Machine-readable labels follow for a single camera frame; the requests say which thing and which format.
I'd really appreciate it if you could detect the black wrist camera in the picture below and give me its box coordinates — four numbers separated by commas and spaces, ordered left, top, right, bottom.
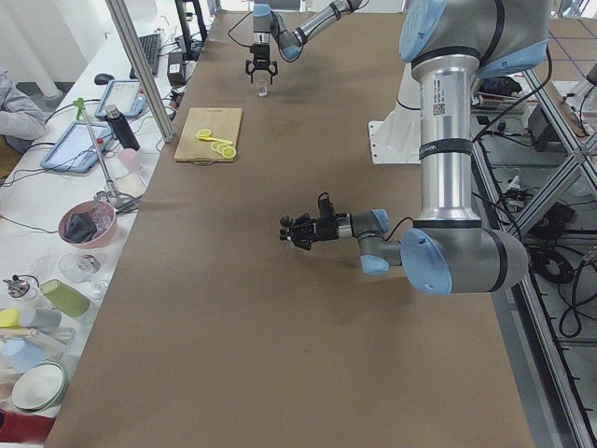
317, 192, 335, 219

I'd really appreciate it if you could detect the green tall cup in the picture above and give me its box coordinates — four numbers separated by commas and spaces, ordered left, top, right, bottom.
40, 279, 90, 318

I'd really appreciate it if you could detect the wooden cutting board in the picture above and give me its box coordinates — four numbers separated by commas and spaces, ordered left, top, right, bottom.
174, 107, 243, 164

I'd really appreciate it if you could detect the steel double jigger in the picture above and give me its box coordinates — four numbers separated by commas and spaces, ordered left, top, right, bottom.
279, 216, 294, 241

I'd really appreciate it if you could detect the white green bowl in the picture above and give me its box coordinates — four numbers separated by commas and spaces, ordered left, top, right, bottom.
11, 361, 69, 413

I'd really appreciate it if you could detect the clear wine glass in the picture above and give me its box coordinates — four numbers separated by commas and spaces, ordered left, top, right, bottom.
58, 253, 109, 301

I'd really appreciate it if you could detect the aluminium frame post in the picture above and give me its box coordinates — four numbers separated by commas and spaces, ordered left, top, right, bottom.
105, 0, 174, 143

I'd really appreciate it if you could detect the black water bottle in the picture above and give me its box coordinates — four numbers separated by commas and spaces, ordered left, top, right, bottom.
104, 105, 140, 151

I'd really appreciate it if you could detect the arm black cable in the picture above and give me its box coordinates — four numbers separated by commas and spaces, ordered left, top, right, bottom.
384, 216, 414, 244

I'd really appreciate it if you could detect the clear glass measuring cup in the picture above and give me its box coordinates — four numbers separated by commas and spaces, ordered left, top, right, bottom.
256, 79, 269, 98

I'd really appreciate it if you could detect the computer mouse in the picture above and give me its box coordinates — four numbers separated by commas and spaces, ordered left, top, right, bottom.
93, 73, 114, 86

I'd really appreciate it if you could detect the blue teach pendant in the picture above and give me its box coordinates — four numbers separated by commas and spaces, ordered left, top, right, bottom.
40, 120, 98, 174
94, 79, 146, 120

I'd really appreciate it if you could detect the black keyboard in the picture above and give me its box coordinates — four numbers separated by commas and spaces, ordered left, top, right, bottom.
138, 33, 161, 77

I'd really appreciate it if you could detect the yellow plastic stick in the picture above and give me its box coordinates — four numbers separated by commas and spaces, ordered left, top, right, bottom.
201, 136, 233, 145

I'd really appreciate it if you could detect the light blue cup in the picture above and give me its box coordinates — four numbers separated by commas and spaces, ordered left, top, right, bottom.
1, 338, 46, 373

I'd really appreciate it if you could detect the pink cup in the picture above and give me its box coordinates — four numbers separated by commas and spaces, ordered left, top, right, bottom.
118, 148, 142, 174

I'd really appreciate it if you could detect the green tipped grabber stick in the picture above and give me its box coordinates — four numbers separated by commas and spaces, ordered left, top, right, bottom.
73, 97, 140, 214

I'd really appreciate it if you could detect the pink bowl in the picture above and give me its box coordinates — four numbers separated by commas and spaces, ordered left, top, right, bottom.
58, 201, 118, 249

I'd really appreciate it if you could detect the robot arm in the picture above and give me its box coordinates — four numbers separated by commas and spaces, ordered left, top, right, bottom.
244, 0, 368, 83
280, 1, 550, 295

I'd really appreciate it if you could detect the yellow cup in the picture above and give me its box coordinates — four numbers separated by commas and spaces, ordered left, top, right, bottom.
0, 308, 21, 329

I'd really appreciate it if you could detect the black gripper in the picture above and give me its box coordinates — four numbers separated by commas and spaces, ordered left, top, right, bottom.
245, 43, 279, 84
279, 213, 351, 249

